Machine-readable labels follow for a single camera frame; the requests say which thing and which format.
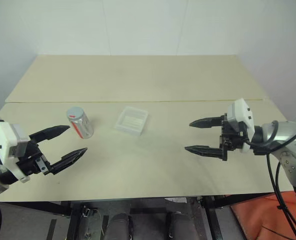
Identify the light blue jar lid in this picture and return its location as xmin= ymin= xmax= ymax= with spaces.
xmin=67 ymin=106 xmax=86 ymax=124

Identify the black metal table frame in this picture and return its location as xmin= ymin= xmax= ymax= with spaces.
xmin=10 ymin=191 xmax=296 ymax=240

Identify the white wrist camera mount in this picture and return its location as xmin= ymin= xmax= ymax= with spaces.
xmin=0 ymin=120 xmax=32 ymax=184
xmin=226 ymin=97 xmax=256 ymax=154

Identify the dark rounded shape with metal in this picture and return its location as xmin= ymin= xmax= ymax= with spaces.
xmin=80 ymin=204 xmax=105 ymax=240

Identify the orange cover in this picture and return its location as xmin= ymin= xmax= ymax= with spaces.
xmin=231 ymin=191 xmax=296 ymax=240

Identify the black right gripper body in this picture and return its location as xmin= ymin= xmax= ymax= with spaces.
xmin=219 ymin=113 xmax=248 ymax=151

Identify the dark grey rounded shape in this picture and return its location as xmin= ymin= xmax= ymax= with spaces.
xmin=166 ymin=211 xmax=201 ymax=240
xmin=104 ymin=212 xmax=134 ymax=240

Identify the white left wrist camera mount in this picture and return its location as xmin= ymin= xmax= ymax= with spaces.
xmin=0 ymin=120 xmax=32 ymax=184

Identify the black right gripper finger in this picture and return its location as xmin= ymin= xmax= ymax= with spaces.
xmin=184 ymin=145 xmax=228 ymax=162
xmin=189 ymin=115 xmax=225 ymax=129

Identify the clear plastic jar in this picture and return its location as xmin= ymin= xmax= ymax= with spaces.
xmin=69 ymin=112 xmax=95 ymax=140

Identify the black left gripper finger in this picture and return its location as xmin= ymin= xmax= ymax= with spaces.
xmin=29 ymin=125 xmax=71 ymax=146
xmin=48 ymin=147 xmax=89 ymax=175

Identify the white paper label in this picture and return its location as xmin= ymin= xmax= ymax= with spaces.
xmin=164 ymin=197 xmax=188 ymax=204

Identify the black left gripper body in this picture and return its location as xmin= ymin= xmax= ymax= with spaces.
xmin=16 ymin=139 xmax=55 ymax=178

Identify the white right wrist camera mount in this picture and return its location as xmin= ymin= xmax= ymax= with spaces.
xmin=226 ymin=97 xmax=256 ymax=154

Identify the clear plastic tray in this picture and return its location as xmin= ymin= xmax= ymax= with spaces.
xmin=113 ymin=105 xmax=149 ymax=138

